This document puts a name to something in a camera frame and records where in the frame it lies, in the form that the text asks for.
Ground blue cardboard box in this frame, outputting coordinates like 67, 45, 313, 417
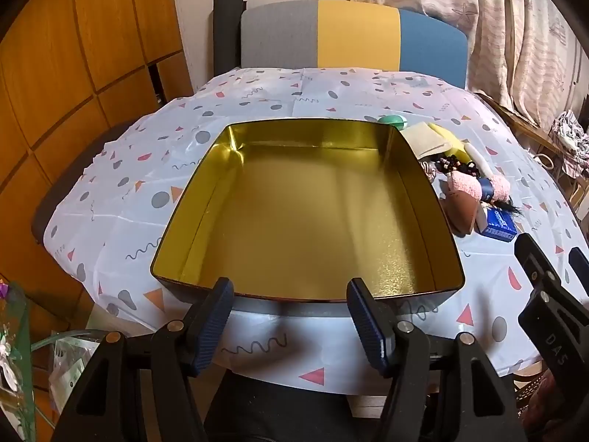
476, 205, 518, 242

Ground wicker chair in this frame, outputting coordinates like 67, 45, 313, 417
513, 371, 548, 424

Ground gold tin box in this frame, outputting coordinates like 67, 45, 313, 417
150, 119, 465, 305

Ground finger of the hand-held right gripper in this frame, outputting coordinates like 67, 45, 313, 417
569, 248, 589, 293
514, 232, 564, 295

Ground wooden bench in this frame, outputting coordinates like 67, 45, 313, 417
476, 92, 589, 222

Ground white plastic bag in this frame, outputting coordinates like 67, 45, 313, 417
48, 336, 93, 401

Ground patterned white tablecloth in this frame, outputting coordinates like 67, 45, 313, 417
43, 67, 589, 397

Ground grey yellow blue chair backrest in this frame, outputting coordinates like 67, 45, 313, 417
239, 0, 469, 90

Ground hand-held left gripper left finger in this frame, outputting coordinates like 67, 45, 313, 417
50, 277, 235, 442

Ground beige cloth pad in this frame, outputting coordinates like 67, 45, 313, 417
399, 122, 454, 157

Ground pink patterned curtain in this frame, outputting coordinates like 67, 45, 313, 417
354, 0, 589, 125

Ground wooden cabinet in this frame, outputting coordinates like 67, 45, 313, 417
0, 0, 196, 332

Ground black fluffy hair tie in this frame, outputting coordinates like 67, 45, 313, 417
483, 196, 523, 216

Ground yellow sponge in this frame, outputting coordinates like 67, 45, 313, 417
427, 123, 475, 163

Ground dark grey seat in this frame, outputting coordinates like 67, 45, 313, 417
31, 122, 143, 242

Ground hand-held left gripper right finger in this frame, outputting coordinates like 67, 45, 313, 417
346, 277, 530, 442

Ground white sponge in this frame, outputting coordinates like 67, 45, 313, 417
462, 143, 495, 180

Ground black beaded hair ties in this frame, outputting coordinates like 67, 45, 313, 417
435, 157, 482, 178

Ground brown round pad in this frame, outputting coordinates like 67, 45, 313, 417
439, 184, 479, 235

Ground pile of patterned clothes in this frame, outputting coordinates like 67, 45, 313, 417
550, 110, 589, 178

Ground black padded post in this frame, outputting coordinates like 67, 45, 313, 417
213, 0, 243, 79

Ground pink towel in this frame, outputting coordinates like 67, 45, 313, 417
446, 170, 511, 203

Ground glass side table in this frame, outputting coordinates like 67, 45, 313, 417
0, 281, 106, 442

